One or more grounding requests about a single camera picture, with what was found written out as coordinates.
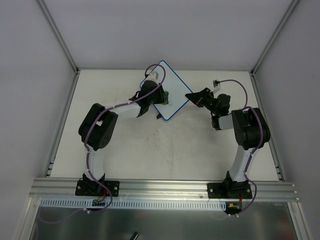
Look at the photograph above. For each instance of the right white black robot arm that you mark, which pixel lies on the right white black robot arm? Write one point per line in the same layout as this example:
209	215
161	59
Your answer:
251	133

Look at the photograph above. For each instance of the blue framed whiteboard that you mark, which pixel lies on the blue framed whiteboard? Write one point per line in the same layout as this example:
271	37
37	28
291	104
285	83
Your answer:
171	82

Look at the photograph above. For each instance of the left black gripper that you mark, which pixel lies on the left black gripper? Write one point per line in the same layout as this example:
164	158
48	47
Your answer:
160	95

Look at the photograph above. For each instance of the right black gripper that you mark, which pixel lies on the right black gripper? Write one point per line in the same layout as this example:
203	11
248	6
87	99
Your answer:
202	99

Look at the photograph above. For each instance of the left aluminium frame post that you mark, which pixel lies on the left aluminium frame post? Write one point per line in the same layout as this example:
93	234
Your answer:
57	34

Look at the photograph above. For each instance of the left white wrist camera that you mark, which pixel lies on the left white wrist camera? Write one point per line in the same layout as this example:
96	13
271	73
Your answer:
152	76

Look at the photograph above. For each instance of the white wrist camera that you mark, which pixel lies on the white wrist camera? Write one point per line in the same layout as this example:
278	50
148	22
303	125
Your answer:
152	76
216	86

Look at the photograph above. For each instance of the aluminium front rail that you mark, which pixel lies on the aluminium front rail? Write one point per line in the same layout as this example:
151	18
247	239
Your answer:
177	190

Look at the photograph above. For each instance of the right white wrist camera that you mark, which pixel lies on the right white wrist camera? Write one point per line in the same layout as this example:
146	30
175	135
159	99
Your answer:
216	86

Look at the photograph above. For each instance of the green whiteboard eraser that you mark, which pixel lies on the green whiteboard eraser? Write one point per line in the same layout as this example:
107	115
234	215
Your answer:
165	98

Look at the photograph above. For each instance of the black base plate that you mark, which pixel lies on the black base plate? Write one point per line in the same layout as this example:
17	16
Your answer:
233	191
95	190

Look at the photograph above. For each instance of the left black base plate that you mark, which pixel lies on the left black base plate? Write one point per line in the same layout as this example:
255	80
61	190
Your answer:
95	190

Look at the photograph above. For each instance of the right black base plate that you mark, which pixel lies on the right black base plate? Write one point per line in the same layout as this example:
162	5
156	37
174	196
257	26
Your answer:
233	191

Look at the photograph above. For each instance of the white slotted cable duct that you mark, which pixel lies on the white slotted cable duct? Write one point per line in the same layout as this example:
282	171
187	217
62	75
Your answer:
206	205

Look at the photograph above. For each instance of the aluminium frame post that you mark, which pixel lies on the aluminium frame post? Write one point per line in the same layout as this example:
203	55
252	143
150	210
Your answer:
57	34
275	34

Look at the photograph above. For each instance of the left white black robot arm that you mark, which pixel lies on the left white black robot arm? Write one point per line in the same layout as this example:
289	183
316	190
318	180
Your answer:
97	129

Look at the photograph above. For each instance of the right aluminium frame post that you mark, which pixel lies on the right aluminium frame post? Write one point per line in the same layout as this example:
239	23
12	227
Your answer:
275	34

